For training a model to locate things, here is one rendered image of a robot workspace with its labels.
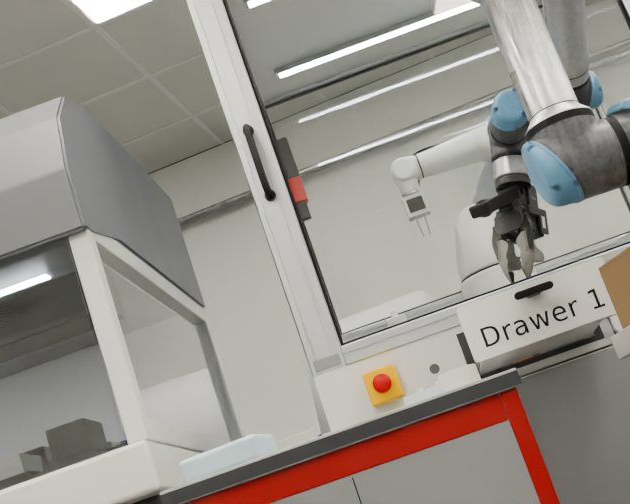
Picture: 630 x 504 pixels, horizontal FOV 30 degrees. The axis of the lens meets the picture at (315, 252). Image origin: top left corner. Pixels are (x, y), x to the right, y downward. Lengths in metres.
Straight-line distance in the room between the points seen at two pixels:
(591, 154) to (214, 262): 4.40
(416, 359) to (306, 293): 0.28
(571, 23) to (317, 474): 0.93
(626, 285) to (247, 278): 4.31
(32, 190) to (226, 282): 3.66
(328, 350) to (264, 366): 3.44
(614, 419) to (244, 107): 1.08
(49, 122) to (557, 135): 1.18
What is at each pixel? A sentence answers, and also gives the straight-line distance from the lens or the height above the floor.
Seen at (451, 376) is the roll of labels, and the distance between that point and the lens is 2.00.
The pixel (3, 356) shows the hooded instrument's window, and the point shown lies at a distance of 2.47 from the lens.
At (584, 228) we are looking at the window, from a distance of 2.61.
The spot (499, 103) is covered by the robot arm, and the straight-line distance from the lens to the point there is 2.28.
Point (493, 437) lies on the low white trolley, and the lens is 1.92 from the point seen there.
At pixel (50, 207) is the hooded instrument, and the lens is 2.48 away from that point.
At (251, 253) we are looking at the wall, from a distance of 6.08.
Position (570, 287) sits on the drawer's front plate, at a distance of 2.21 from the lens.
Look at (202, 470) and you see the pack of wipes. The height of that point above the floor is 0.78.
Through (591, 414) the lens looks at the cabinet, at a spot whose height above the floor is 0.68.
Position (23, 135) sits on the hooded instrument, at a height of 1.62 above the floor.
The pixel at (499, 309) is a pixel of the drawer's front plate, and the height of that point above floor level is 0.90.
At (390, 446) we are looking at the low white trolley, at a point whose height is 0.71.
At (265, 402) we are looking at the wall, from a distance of 5.96.
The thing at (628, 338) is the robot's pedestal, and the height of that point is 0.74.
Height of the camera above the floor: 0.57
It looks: 14 degrees up
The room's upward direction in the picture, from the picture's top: 19 degrees counter-clockwise
